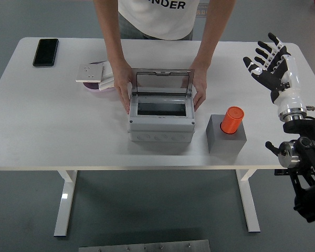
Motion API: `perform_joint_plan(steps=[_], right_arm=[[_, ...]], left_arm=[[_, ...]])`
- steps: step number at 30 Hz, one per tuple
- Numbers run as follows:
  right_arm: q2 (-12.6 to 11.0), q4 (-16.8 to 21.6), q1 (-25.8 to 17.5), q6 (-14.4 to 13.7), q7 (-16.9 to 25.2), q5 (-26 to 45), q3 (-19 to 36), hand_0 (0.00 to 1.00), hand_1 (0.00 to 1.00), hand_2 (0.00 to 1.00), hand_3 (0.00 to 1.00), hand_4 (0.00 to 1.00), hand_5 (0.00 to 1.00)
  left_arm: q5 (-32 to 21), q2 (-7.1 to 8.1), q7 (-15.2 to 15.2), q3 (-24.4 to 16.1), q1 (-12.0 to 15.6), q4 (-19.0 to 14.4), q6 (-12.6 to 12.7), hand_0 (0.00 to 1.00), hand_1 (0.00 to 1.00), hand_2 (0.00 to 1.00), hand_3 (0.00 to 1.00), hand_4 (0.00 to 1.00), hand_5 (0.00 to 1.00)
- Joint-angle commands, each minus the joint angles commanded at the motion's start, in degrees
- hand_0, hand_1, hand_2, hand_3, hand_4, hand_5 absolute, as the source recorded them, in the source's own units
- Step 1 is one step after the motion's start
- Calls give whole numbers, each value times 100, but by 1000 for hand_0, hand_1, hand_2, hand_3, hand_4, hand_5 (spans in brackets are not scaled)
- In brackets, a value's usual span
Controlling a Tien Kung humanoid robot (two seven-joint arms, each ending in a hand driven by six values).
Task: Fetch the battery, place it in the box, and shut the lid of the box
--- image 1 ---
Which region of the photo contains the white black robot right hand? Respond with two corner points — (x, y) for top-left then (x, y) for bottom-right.
(243, 32), (308, 118)

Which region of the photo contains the person's left hand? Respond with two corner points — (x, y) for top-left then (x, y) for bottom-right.
(181, 59), (208, 113)

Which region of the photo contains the person's right hand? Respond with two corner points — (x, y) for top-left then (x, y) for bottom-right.
(112, 64), (134, 115)

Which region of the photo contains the transparent hinged box lid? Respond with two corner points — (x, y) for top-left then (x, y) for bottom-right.
(131, 68), (195, 97)

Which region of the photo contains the orange cylindrical battery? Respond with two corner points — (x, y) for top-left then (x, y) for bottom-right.
(219, 106), (245, 135)

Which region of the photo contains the grey box cover frame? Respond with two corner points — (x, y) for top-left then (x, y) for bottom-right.
(128, 89), (196, 132)

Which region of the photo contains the grey plastic junction box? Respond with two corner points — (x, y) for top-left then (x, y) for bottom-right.
(128, 89), (196, 143)

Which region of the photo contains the purple shallow bowl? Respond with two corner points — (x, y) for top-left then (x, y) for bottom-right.
(82, 60), (117, 92)

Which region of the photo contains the grey block with round hole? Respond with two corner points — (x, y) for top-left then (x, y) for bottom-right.
(206, 114), (247, 154)

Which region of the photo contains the brown floor sign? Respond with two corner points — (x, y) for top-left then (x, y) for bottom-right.
(196, 3), (209, 18)

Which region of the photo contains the person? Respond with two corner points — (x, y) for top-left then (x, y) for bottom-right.
(93, 0), (238, 115)

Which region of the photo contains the black smartphone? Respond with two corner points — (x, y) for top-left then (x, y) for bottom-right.
(32, 38), (59, 68)

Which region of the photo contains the white table leg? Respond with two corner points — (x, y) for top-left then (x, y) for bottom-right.
(54, 170), (78, 237)
(236, 169), (261, 233)

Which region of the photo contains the grey metal plate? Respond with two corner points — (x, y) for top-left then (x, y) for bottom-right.
(78, 239), (211, 252)

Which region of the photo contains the white wall switch panel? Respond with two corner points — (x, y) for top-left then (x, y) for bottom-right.
(102, 60), (113, 79)
(98, 75), (116, 91)

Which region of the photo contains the white wall socket panel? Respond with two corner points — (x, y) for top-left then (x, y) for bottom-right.
(76, 65), (106, 83)

